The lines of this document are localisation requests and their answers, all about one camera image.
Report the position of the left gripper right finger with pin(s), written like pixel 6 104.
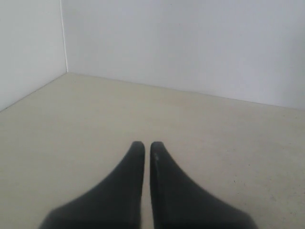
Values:
pixel 179 203

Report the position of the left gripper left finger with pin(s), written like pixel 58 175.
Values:
pixel 115 203

